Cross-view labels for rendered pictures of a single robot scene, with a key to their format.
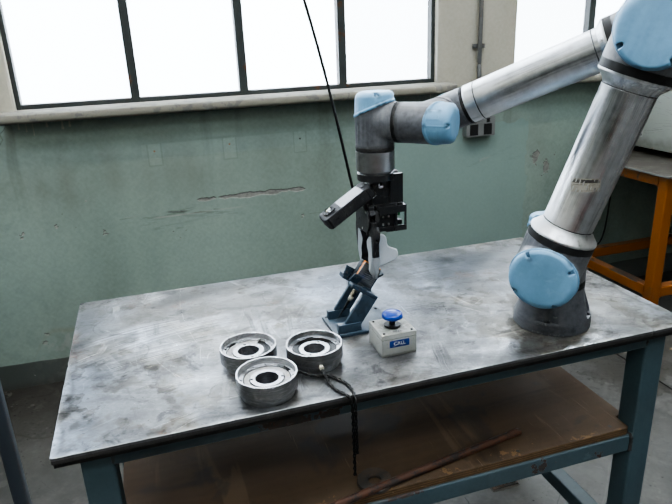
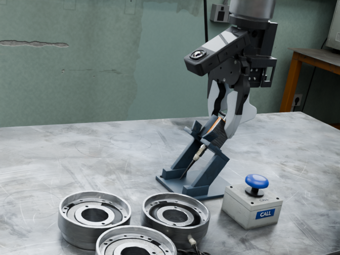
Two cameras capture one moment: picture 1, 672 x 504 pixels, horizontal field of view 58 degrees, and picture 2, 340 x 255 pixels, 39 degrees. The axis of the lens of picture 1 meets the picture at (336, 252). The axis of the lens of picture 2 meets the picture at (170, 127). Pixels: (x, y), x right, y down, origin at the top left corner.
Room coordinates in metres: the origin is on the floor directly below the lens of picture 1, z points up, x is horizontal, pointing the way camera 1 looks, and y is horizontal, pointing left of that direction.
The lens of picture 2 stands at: (0.39, 0.26, 1.20)
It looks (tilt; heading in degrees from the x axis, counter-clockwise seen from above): 20 degrees down; 343
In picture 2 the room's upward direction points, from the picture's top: 9 degrees clockwise
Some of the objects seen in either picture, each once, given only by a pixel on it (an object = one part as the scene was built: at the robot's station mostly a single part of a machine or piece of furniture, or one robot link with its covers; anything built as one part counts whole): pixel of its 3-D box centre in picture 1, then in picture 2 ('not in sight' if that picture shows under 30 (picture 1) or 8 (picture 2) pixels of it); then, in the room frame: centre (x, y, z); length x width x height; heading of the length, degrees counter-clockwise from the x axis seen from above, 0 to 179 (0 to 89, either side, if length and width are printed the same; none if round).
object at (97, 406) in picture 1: (361, 316); (194, 177); (1.21, -0.05, 0.79); 1.20 x 0.60 x 0.02; 107
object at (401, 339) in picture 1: (395, 334); (254, 203); (1.05, -0.11, 0.82); 0.08 x 0.07 x 0.05; 107
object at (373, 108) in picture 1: (376, 120); not in sight; (1.17, -0.09, 1.22); 0.09 x 0.08 x 0.11; 63
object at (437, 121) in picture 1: (428, 121); not in sight; (1.14, -0.18, 1.22); 0.11 x 0.11 x 0.08; 63
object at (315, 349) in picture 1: (314, 352); (174, 220); (1.00, 0.05, 0.82); 0.10 x 0.10 x 0.04
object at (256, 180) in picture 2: (392, 323); (254, 190); (1.05, -0.10, 0.85); 0.04 x 0.04 x 0.05
